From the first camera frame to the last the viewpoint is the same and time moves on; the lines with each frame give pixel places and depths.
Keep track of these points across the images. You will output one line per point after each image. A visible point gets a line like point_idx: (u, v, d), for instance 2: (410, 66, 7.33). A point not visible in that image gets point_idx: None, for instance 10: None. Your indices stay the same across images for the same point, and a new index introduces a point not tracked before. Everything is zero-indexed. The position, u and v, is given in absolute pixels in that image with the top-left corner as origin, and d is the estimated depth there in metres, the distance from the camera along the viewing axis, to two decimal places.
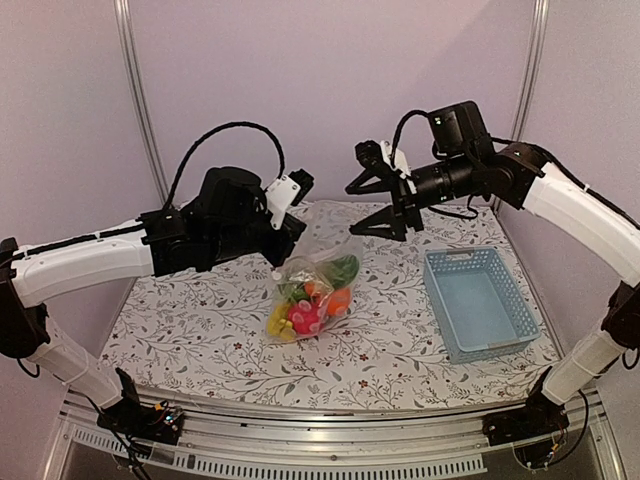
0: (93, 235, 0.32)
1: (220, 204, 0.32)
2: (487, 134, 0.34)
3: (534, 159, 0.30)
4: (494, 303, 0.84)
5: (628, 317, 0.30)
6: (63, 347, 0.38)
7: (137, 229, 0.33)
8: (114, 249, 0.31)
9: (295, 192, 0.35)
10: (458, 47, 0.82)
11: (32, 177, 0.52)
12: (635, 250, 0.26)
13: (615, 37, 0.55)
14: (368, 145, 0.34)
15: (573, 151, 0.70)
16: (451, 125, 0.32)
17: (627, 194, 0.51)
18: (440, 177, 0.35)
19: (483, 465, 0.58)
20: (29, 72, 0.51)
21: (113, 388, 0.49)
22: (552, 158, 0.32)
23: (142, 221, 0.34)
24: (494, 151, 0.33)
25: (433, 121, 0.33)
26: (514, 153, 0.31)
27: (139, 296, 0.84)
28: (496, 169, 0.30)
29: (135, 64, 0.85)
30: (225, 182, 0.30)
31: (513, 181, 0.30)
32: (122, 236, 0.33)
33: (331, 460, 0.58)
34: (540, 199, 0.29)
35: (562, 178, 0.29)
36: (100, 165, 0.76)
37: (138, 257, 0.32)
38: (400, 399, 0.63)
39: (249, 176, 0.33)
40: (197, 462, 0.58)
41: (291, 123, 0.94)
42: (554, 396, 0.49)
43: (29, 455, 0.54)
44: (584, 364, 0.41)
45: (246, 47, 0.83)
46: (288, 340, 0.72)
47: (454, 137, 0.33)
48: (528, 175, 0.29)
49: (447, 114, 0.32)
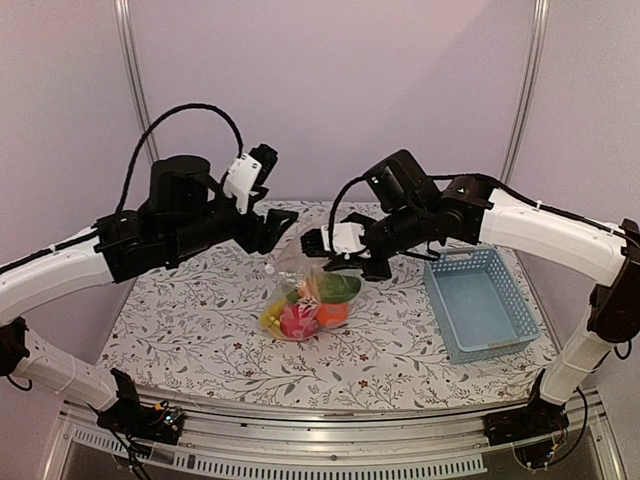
0: (48, 248, 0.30)
1: (170, 196, 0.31)
2: (430, 179, 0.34)
3: (479, 194, 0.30)
4: (494, 304, 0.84)
5: (613, 316, 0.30)
6: (45, 359, 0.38)
7: (90, 236, 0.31)
8: (65, 260, 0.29)
9: (255, 171, 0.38)
10: (459, 46, 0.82)
11: (31, 177, 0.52)
12: (600, 251, 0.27)
13: (615, 36, 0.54)
14: (308, 243, 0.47)
15: (574, 150, 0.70)
16: (390, 180, 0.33)
17: (627, 194, 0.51)
18: (387, 234, 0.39)
19: (483, 465, 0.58)
20: (29, 71, 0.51)
21: (107, 390, 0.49)
22: (497, 185, 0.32)
23: (97, 226, 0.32)
24: (440, 194, 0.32)
25: (371, 181, 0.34)
26: (460, 192, 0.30)
27: (139, 297, 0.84)
28: (444, 213, 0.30)
29: (135, 65, 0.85)
30: (167, 174, 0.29)
31: (464, 220, 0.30)
32: (73, 247, 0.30)
33: (331, 460, 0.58)
34: (496, 229, 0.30)
35: (511, 203, 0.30)
36: (100, 166, 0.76)
37: (93, 265, 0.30)
38: (401, 400, 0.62)
39: (194, 165, 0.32)
40: (197, 462, 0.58)
41: (291, 122, 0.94)
42: (553, 398, 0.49)
43: (29, 456, 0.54)
44: (577, 363, 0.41)
45: (246, 47, 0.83)
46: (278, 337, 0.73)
47: (396, 191, 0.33)
48: (477, 210, 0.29)
49: (382, 172, 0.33)
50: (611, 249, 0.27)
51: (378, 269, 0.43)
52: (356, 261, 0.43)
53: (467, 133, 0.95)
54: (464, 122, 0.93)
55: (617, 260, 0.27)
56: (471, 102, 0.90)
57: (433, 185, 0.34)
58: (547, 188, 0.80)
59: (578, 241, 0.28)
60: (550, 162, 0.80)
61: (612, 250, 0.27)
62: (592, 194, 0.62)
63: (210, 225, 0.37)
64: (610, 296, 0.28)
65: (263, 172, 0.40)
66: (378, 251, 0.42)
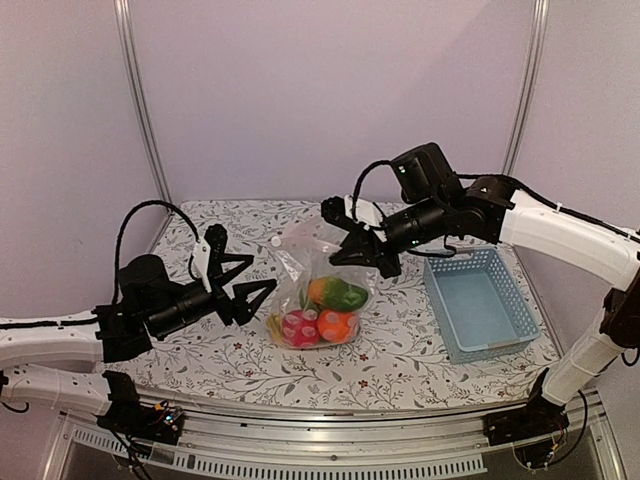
0: (54, 322, 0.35)
1: (138, 301, 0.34)
2: (454, 175, 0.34)
3: (501, 194, 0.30)
4: (494, 304, 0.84)
5: (628, 320, 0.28)
6: (27, 380, 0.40)
7: (93, 321, 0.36)
8: (71, 339, 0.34)
9: (205, 253, 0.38)
10: (458, 46, 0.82)
11: (32, 177, 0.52)
12: (614, 255, 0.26)
13: (615, 36, 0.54)
14: (330, 202, 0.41)
15: (573, 151, 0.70)
16: (417, 172, 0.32)
17: (627, 193, 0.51)
18: (409, 223, 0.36)
19: (483, 465, 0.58)
20: (29, 71, 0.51)
21: (98, 395, 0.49)
22: (521, 186, 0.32)
23: (97, 312, 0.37)
24: (463, 192, 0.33)
25: (398, 169, 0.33)
26: (482, 191, 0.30)
27: None
28: (468, 211, 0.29)
29: (135, 65, 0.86)
30: (130, 286, 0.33)
31: (486, 219, 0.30)
32: (79, 327, 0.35)
33: (331, 460, 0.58)
34: (511, 228, 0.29)
35: (532, 205, 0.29)
36: (100, 167, 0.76)
37: (91, 347, 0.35)
38: (400, 400, 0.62)
39: (152, 270, 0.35)
40: (197, 462, 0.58)
41: (291, 123, 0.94)
42: (554, 398, 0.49)
43: (28, 457, 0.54)
44: (585, 365, 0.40)
45: (245, 47, 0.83)
46: (277, 339, 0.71)
47: (422, 183, 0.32)
48: (499, 209, 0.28)
49: (410, 161, 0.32)
50: (627, 253, 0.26)
51: (391, 257, 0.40)
52: (368, 244, 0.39)
53: (466, 134, 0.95)
54: (464, 122, 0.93)
55: (632, 265, 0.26)
56: (471, 102, 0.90)
57: (458, 182, 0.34)
58: (548, 188, 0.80)
59: (592, 243, 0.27)
60: (551, 162, 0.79)
61: (628, 255, 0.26)
62: (591, 193, 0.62)
63: (180, 311, 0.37)
64: (624, 301, 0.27)
65: (214, 254, 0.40)
66: (394, 242, 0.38)
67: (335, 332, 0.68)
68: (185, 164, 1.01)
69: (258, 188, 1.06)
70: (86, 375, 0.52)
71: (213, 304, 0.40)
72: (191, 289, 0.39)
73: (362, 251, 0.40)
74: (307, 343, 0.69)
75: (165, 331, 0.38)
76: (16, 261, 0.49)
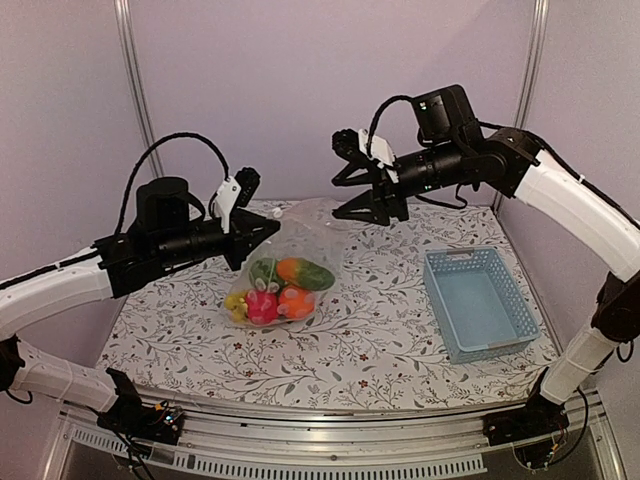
0: (52, 264, 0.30)
1: (155, 214, 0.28)
2: (476, 119, 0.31)
3: (527, 147, 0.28)
4: (495, 303, 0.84)
5: (621, 312, 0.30)
6: (42, 366, 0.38)
7: (94, 254, 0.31)
8: (75, 276, 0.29)
9: (235, 195, 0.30)
10: (457, 47, 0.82)
11: (33, 177, 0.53)
12: (626, 242, 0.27)
13: (615, 36, 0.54)
14: (342, 134, 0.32)
15: (572, 150, 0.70)
16: (438, 111, 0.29)
17: (627, 193, 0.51)
18: (424, 166, 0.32)
19: (483, 464, 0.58)
20: (28, 71, 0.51)
21: (106, 390, 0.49)
22: (544, 145, 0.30)
23: (97, 246, 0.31)
24: (483, 139, 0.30)
25: (418, 106, 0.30)
26: (506, 138, 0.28)
27: (139, 296, 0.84)
28: (488, 155, 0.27)
29: (135, 66, 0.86)
30: (153, 196, 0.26)
31: (507, 169, 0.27)
32: (79, 262, 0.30)
33: (331, 460, 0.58)
34: (537, 187, 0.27)
35: (557, 169, 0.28)
36: (100, 167, 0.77)
37: (96, 281, 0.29)
38: (400, 400, 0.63)
39: (179, 183, 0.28)
40: (197, 462, 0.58)
41: (290, 123, 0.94)
42: (553, 396, 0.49)
43: (27, 458, 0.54)
44: (580, 361, 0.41)
45: (245, 47, 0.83)
46: (239, 318, 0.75)
47: (440, 124, 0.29)
48: (523, 163, 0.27)
49: (433, 99, 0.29)
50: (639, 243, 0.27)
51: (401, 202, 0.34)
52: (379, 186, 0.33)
53: None
54: None
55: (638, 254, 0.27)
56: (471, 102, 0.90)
57: (479, 129, 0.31)
58: None
59: (609, 225, 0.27)
60: None
61: (637, 244, 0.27)
62: None
63: (192, 246, 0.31)
64: (621, 292, 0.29)
65: (243, 198, 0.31)
66: (403, 190, 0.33)
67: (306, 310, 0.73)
68: (186, 165, 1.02)
69: (258, 188, 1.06)
70: (94, 371, 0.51)
71: (227, 249, 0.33)
72: (209, 225, 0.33)
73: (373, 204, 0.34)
74: (274, 315, 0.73)
75: (176, 262, 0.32)
76: (17, 265, 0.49)
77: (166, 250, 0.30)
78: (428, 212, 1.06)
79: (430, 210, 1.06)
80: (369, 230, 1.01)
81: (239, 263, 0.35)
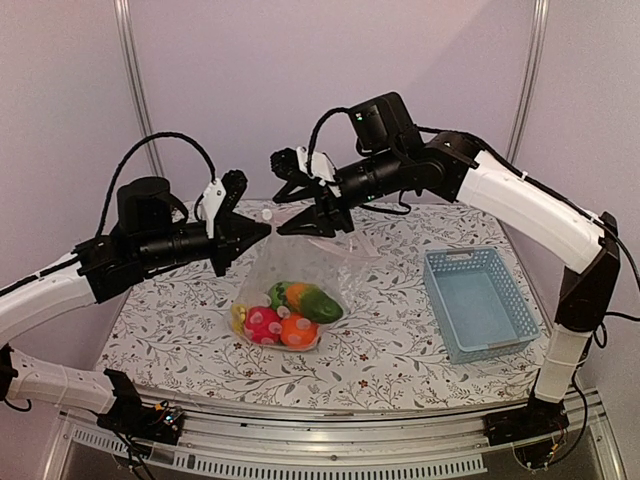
0: (33, 274, 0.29)
1: (134, 214, 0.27)
2: (415, 127, 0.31)
3: (464, 150, 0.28)
4: (493, 303, 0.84)
5: (577, 302, 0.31)
6: (36, 374, 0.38)
7: (73, 260, 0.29)
8: (56, 283, 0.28)
9: (219, 199, 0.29)
10: (457, 47, 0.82)
11: (32, 176, 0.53)
12: (578, 236, 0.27)
13: (615, 37, 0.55)
14: (282, 153, 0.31)
15: (573, 150, 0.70)
16: (375, 120, 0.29)
17: (627, 193, 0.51)
18: (365, 175, 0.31)
19: (483, 465, 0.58)
20: (27, 71, 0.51)
21: (101, 390, 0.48)
22: (485, 147, 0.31)
23: (76, 252, 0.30)
24: (421, 145, 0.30)
25: (354, 117, 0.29)
26: (443, 144, 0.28)
27: (139, 296, 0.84)
28: (425, 163, 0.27)
29: (135, 66, 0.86)
30: (133, 197, 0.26)
31: (446, 175, 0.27)
32: (59, 270, 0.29)
33: (331, 460, 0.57)
34: (480, 189, 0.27)
35: (498, 169, 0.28)
36: (100, 166, 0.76)
37: (78, 287, 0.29)
38: (400, 400, 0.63)
39: (162, 184, 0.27)
40: (197, 462, 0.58)
41: (290, 122, 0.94)
42: (547, 396, 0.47)
43: (27, 458, 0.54)
44: (561, 358, 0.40)
45: (244, 46, 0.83)
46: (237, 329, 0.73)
47: (378, 134, 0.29)
48: (462, 168, 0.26)
49: (368, 109, 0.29)
50: (590, 236, 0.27)
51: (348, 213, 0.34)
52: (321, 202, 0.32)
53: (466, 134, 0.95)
54: (464, 121, 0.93)
55: (591, 246, 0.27)
56: (471, 102, 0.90)
57: (418, 134, 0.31)
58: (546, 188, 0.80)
59: (556, 221, 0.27)
60: (550, 163, 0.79)
61: (587, 236, 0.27)
62: (590, 193, 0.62)
63: (174, 248, 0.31)
64: (578, 284, 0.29)
65: (228, 202, 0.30)
66: (345, 201, 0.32)
67: (299, 339, 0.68)
68: (185, 164, 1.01)
69: (259, 188, 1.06)
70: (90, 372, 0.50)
71: (211, 252, 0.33)
72: (193, 229, 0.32)
73: (315, 220, 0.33)
74: (266, 339, 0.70)
75: (159, 264, 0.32)
76: (16, 266, 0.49)
77: (147, 251, 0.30)
78: (428, 212, 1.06)
79: (430, 210, 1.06)
80: (369, 230, 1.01)
81: (223, 266, 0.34)
